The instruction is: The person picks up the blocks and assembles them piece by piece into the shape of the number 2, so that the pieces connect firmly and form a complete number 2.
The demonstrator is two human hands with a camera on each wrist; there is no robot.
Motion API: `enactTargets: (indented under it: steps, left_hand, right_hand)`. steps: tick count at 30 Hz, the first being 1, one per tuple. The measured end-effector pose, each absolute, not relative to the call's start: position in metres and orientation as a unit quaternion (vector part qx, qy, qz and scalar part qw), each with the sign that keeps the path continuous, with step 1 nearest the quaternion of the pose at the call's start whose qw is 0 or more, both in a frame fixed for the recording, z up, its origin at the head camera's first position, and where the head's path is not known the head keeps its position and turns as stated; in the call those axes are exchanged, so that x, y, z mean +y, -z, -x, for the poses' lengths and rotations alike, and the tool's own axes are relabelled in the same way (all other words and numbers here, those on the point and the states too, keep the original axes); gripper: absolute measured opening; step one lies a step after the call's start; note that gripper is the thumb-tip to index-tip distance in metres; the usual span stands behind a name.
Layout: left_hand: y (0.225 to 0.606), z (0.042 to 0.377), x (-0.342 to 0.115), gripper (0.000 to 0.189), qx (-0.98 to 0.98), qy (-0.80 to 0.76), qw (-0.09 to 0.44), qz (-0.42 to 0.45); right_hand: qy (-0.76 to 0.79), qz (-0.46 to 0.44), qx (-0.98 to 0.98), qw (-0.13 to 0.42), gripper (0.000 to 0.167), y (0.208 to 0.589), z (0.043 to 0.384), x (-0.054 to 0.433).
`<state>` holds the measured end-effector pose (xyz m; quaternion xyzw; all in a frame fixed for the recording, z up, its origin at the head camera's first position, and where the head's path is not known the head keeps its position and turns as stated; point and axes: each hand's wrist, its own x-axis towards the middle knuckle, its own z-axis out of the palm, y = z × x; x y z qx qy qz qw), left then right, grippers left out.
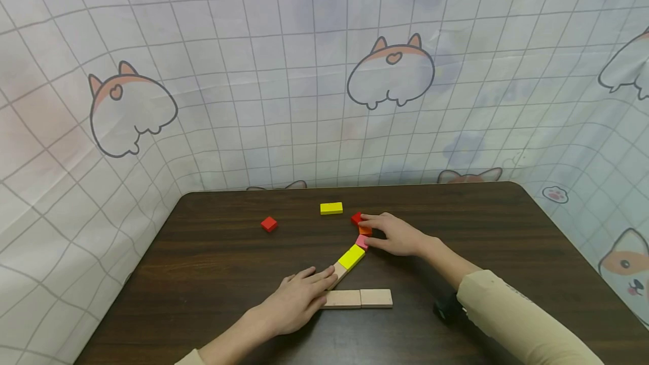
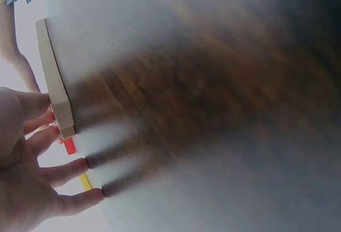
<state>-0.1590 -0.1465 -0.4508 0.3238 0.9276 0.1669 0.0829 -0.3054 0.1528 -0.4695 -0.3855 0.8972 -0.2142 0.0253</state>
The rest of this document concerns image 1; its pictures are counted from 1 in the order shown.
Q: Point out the red wooden cube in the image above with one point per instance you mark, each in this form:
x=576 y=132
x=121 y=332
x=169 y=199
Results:
x=268 y=223

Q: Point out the person's right fingers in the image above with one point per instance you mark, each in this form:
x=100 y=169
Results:
x=376 y=219

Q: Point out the short yellow wooden block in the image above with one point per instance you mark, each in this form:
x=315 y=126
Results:
x=331 y=208

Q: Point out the person's left forearm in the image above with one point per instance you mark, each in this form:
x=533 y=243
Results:
x=230 y=337

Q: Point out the person's left hand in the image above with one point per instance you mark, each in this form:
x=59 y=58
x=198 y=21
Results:
x=289 y=306

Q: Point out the red wooden block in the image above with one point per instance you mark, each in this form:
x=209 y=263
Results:
x=356 y=218

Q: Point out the person's right forearm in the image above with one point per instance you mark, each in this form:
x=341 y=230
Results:
x=507 y=314

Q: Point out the person's left thumb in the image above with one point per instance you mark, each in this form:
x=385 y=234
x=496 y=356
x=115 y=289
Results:
x=317 y=299

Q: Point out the pink wooden block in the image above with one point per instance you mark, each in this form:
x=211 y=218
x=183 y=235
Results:
x=361 y=241

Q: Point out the person's left fingers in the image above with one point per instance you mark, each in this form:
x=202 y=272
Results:
x=299 y=276

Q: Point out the person's left index finger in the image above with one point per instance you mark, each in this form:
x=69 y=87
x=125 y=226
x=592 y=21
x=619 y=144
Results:
x=323 y=281

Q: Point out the natural wooden block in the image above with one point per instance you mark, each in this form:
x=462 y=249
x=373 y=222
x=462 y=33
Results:
x=376 y=298
x=338 y=272
x=344 y=298

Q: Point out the person's right thumb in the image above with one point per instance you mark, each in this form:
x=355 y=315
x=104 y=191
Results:
x=379 y=246

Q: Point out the long yellow wooden block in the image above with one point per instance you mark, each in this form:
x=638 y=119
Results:
x=351 y=257

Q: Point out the orange wooden block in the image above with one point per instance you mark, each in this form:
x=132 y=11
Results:
x=365 y=231

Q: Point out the black wrist band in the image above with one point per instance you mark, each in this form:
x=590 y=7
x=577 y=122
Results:
x=448 y=308

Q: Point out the person's right hand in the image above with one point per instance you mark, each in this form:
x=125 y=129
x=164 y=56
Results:
x=403 y=236

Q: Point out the person's left middle finger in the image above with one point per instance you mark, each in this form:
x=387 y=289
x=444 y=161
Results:
x=315 y=274

